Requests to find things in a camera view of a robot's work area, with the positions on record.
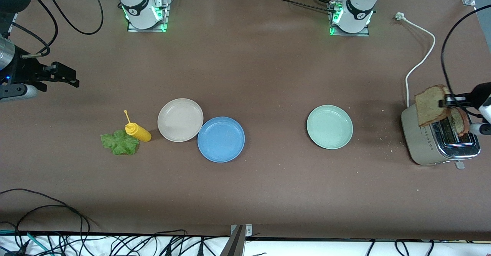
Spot brown bread slice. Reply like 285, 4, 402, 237
450, 108, 471, 137
414, 85, 451, 128

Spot green lettuce leaf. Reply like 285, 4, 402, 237
101, 129, 140, 156

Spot yellow mustard squeeze bottle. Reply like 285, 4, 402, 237
124, 110, 152, 143

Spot beige round plate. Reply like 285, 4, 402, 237
157, 98, 204, 143

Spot pale green round plate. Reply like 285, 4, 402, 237
306, 105, 354, 150

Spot blue round plate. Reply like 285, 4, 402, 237
197, 117, 246, 163

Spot silver two-slot toaster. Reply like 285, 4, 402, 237
401, 103, 481, 170

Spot brown table mat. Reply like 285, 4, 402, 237
0, 0, 491, 241

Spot grey metal bar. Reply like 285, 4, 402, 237
219, 225, 246, 256

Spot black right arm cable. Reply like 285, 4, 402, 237
0, 0, 105, 59

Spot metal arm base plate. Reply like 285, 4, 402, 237
329, 1, 371, 37
127, 0, 171, 33

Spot white toaster power cord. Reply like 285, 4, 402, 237
395, 12, 437, 108

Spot black looped cable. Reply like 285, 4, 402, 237
0, 189, 101, 256

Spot teal cable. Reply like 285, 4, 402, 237
0, 230, 52, 256

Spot thin black hanging cables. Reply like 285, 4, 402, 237
366, 240, 436, 256

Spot black base cable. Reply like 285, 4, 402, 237
269, 0, 342, 15

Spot tangled black cables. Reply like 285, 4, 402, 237
92, 229, 231, 256

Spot metal corner bracket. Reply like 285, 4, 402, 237
230, 224, 253, 237

